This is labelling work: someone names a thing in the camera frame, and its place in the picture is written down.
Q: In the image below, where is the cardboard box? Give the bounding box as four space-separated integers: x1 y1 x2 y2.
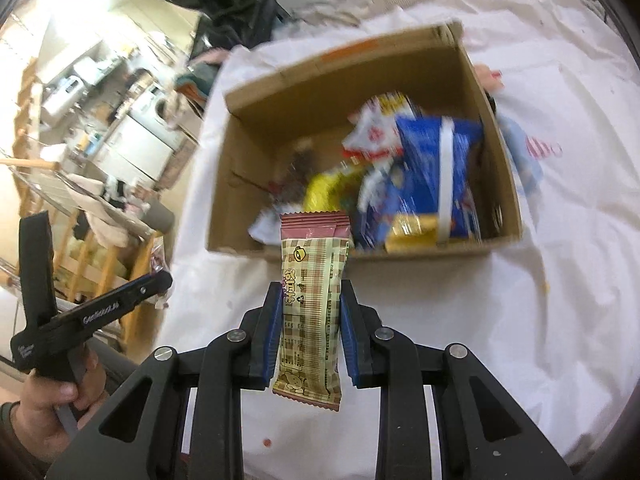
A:
205 21 524 261

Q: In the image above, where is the brown checked snack bar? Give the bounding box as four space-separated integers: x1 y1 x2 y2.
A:
271 211 355 413

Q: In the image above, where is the white bed sheet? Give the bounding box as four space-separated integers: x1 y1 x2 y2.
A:
160 0 636 480

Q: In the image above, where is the grey trash bin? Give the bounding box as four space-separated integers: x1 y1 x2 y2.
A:
142 202 176 233

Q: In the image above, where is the white red printed snack bag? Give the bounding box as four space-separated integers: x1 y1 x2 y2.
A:
342 107 406 161

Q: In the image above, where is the wooden rack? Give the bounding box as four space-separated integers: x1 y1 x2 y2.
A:
0 155 173 356

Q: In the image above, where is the small yellow snack packet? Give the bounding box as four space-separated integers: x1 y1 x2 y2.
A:
385 212 441 253

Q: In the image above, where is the white kitchen appliance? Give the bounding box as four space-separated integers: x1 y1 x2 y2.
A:
42 72 86 111

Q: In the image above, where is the white towel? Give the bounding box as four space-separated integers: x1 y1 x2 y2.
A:
65 175 151 247

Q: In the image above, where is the pile of clothes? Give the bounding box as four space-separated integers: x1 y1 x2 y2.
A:
172 47 226 116

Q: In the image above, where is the black jacket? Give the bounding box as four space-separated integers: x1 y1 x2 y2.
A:
137 0 291 53

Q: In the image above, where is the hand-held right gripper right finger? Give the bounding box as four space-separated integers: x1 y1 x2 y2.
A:
339 280 576 480

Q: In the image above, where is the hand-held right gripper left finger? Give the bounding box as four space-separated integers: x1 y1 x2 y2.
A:
45 281 285 480

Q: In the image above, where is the dark brown snack packet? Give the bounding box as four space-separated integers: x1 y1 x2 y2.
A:
272 145 321 206

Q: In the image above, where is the yellow white snack packet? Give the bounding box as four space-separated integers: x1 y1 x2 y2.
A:
372 92 416 116

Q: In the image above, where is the dark blue snack bag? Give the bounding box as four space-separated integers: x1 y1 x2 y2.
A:
395 115 486 241

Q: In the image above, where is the blue white snack bag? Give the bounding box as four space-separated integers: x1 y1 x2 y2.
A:
357 160 406 251

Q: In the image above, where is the yellow snack bag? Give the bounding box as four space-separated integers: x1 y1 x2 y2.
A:
302 165 371 213

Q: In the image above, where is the person's left hand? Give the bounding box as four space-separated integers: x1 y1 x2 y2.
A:
17 347 108 461

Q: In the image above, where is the white washing machine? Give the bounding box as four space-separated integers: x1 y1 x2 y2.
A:
127 82 173 131

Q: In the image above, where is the white cabinet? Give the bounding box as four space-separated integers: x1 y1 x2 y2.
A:
97 115 183 183

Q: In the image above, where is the doll in blue dress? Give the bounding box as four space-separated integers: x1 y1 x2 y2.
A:
472 62 563 196

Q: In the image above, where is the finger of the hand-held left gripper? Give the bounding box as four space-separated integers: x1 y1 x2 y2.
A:
120 270 174 318

